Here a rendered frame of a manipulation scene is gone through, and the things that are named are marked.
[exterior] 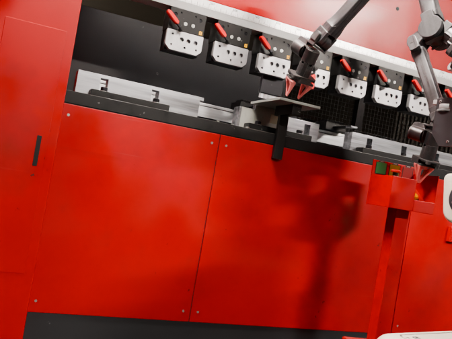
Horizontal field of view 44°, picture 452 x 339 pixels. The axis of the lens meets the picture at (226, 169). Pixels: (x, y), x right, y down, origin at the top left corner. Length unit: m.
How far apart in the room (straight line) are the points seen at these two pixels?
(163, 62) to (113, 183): 0.92
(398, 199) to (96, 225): 1.12
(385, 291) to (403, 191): 0.39
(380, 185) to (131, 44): 1.33
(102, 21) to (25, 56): 0.89
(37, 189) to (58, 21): 0.55
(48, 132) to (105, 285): 0.59
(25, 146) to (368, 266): 1.51
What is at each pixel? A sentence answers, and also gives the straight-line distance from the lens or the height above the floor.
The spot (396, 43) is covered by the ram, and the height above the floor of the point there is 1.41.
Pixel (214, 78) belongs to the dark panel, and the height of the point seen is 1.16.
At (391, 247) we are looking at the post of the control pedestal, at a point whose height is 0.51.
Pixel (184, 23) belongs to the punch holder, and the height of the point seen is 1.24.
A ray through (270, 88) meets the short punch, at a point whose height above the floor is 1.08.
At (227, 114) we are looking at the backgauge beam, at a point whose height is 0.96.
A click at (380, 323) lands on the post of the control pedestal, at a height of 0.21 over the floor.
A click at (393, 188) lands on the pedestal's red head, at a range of 2.18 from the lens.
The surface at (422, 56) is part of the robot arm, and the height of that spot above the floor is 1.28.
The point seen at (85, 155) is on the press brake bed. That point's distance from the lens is 2.02.
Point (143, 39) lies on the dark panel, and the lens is 2.77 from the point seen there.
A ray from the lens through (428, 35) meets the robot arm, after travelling 1.90.
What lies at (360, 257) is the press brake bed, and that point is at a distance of 2.52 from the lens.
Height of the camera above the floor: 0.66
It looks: 1 degrees up
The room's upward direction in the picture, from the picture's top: 10 degrees clockwise
